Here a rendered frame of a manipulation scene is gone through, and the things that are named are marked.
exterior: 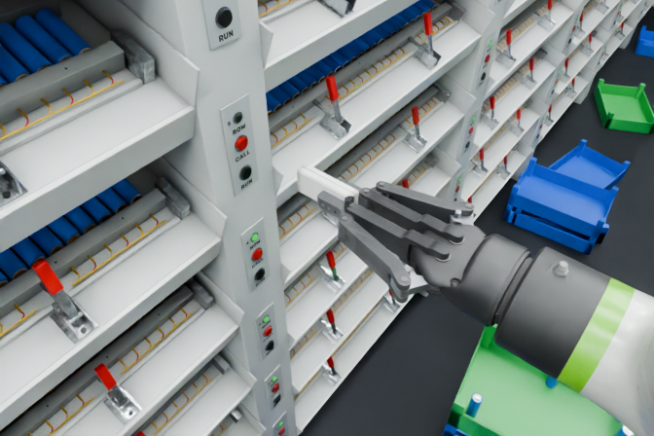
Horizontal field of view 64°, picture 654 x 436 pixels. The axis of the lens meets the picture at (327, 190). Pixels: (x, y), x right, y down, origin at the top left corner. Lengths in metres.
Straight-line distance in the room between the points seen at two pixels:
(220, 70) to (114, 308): 0.28
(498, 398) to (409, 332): 0.57
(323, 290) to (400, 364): 0.56
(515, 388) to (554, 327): 0.69
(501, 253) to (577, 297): 0.06
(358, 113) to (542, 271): 0.47
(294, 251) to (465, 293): 0.46
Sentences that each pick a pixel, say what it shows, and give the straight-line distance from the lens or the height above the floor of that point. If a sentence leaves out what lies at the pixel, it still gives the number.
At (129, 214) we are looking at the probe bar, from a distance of 0.63.
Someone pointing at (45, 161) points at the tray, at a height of 1.07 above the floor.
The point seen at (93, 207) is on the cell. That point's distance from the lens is 0.65.
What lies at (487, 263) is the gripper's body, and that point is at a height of 1.02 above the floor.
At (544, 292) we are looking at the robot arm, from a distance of 0.43.
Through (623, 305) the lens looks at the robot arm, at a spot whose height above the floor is 1.03.
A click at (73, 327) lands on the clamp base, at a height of 0.88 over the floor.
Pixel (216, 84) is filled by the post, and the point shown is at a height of 1.07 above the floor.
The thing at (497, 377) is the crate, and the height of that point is 0.40.
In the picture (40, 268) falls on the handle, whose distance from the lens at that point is 0.55.
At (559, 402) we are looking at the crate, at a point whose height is 0.40.
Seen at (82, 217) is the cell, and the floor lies 0.93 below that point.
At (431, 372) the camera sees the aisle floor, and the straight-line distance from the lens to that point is 1.55.
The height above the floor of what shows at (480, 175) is 0.32.
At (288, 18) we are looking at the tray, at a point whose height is 1.08.
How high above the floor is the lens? 1.34
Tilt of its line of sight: 42 degrees down
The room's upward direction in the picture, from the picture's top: straight up
